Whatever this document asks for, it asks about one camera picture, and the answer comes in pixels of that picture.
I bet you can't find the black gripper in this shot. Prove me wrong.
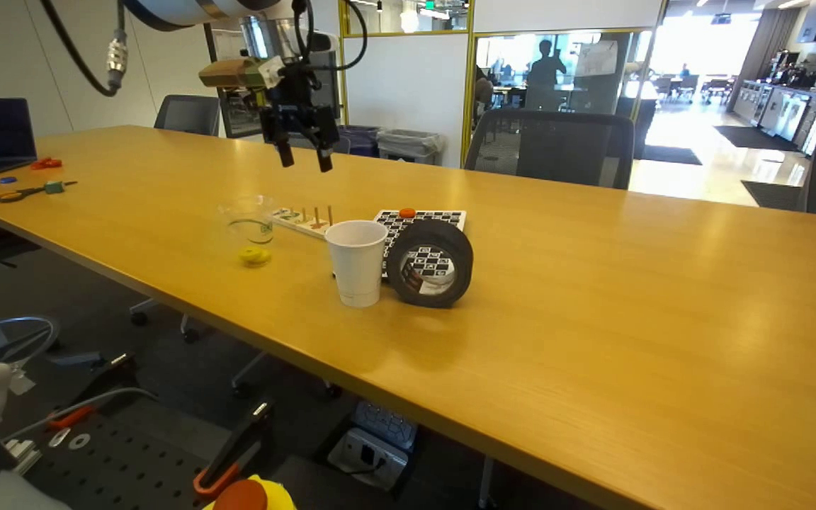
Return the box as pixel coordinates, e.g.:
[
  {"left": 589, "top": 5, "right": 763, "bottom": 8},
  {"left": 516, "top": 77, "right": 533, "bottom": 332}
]
[{"left": 258, "top": 60, "right": 342, "bottom": 175}]

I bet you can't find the wooden number puzzle board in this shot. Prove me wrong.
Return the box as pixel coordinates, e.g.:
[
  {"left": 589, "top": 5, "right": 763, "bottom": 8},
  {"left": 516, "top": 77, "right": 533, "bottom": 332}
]
[{"left": 263, "top": 200, "right": 336, "bottom": 240}]

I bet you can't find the clear glass cup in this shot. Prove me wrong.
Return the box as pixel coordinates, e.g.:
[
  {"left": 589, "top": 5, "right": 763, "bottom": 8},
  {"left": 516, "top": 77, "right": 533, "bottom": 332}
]
[{"left": 224, "top": 193, "right": 278, "bottom": 268}]

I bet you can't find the grey bin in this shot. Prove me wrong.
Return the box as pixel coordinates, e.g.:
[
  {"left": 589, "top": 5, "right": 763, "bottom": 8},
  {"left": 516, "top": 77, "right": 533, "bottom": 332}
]
[{"left": 375, "top": 124, "right": 448, "bottom": 166}]

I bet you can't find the black white marker checkerboard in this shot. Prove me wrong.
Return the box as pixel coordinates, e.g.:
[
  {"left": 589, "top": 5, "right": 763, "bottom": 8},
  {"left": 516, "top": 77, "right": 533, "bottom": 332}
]
[{"left": 369, "top": 205, "right": 474, "bottom": 284}]

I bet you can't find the white paper cup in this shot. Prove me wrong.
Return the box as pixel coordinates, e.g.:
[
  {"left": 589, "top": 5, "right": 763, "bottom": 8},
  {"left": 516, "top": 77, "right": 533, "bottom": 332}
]
[{"left": 324, "top": 219, "right": 392, "bottom": 309}]

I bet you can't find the grey office chair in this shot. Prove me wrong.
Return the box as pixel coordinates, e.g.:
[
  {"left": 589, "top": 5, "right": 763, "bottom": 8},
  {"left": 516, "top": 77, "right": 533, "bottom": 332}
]
[
  {"left": 149, "top": 91, "right": 224, "bottom": 139},
  {"left": 462, "top": 108, "right": 637, "bottom": 193}
]

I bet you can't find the black white toy wheel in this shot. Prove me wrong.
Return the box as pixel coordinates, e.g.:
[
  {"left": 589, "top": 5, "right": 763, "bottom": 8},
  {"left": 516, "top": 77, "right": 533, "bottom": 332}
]
[{"left": 382, "top": 220, "right": 477, "bottom": 309}]

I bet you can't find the person in dark clothes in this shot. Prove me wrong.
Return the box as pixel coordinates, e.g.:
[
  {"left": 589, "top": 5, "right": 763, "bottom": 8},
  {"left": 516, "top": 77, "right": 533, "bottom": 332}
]
[{"left": 522, "top": 36, "right": 573, "bottom": 114}]

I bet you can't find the grey floor power box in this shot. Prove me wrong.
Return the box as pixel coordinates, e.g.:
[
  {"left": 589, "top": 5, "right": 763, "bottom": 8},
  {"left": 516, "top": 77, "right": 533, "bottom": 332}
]
[{"left": 324, "top": 423, "right": 419, "bottom": 492}]

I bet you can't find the black orange clamp tool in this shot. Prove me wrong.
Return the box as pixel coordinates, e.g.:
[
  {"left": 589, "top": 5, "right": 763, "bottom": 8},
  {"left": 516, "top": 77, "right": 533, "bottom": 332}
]
[{"left": 189, "top": 396, "right": 278, "bottom": 503}]

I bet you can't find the yellow red emergency stop button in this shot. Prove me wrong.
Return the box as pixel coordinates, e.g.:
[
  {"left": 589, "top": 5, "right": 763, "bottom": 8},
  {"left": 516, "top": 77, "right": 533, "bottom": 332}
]
[{"left": 207, "top": 472, "right": 300, "bottom": 510}]

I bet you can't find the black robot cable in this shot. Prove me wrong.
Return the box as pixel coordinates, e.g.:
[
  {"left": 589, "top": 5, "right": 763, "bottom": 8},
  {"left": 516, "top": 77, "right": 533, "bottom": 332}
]
[{"left": 37, "top": 0, "right": 375, "bottom": 98}]

